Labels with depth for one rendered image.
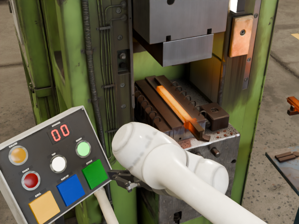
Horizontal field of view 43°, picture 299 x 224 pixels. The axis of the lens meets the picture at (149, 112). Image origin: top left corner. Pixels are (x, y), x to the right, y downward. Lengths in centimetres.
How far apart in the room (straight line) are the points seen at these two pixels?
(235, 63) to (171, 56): 44
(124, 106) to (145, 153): 80
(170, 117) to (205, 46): 35
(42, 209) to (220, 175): 58
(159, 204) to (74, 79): 66
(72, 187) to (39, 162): 14
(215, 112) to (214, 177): 81
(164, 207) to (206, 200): 102
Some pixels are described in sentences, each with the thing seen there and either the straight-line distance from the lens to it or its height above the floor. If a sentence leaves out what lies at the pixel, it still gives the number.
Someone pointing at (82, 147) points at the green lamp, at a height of 110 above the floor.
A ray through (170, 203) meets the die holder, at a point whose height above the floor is 63.
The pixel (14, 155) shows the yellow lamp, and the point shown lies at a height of 117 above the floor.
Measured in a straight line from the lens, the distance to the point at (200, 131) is 147.
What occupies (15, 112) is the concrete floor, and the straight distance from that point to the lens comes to 362.
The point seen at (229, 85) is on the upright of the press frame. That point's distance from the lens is 176.
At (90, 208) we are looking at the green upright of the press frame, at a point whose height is 53.
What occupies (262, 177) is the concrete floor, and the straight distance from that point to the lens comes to 285.
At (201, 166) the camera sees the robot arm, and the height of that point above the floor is 131.
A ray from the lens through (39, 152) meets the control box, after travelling 122.
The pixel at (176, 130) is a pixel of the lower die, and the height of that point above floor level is 97.
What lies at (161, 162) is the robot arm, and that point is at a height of 139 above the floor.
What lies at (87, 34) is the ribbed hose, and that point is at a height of 139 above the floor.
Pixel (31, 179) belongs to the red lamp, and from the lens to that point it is 121.
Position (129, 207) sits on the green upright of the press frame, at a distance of 195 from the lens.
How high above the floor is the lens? 189
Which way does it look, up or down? 34 degrees down
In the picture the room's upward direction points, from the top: straight up
